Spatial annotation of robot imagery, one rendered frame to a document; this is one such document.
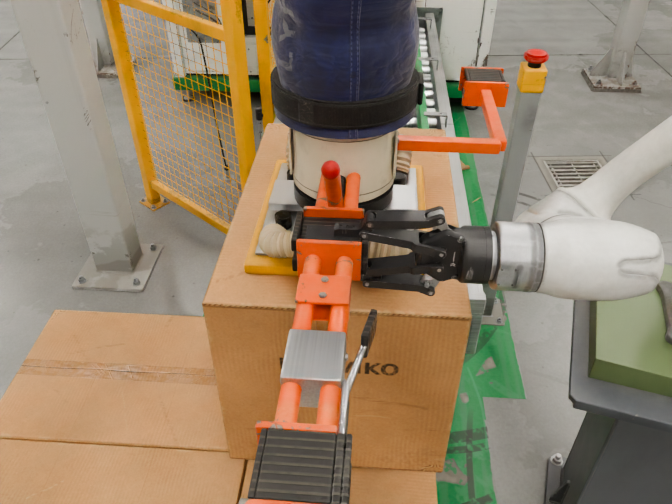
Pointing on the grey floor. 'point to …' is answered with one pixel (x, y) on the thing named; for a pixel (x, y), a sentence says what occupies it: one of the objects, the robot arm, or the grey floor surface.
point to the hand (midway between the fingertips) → (332, 248)
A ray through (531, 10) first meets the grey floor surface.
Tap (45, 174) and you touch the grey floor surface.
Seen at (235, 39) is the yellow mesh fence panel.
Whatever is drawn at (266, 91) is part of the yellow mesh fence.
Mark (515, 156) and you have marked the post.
